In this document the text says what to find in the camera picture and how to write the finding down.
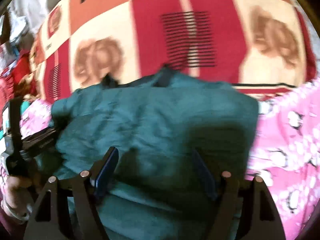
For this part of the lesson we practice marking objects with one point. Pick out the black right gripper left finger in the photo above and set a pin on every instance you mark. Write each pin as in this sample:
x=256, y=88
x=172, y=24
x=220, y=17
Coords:
x=66, y=209

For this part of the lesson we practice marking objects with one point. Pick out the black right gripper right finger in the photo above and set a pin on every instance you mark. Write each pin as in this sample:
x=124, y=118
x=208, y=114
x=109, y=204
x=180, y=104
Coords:
x=240, y=209

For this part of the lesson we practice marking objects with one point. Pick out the dark green quilted down jacket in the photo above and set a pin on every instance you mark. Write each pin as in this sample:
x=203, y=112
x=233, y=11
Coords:
x=155, y=123

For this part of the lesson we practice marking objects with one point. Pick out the person left hand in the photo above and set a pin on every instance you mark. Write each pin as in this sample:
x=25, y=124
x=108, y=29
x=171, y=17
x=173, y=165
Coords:
x=16, y=196

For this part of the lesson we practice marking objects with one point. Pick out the teal green garment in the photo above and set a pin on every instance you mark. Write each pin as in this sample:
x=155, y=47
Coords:
x=24, y=106

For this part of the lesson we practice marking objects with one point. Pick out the pink penguin print quilt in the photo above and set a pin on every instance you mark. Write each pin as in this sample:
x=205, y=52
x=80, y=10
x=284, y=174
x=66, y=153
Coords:
x=285, y=153

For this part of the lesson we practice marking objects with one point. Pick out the red folded cloth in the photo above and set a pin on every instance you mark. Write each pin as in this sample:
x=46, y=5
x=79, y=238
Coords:
x=18, y=81

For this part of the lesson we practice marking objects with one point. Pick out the grey white bedding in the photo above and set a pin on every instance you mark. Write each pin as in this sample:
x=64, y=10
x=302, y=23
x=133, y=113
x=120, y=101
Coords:
x=26, y=16

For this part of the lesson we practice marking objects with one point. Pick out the red cream rose patterned blanket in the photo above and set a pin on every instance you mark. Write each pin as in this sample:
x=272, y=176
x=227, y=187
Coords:
x=261, y=47

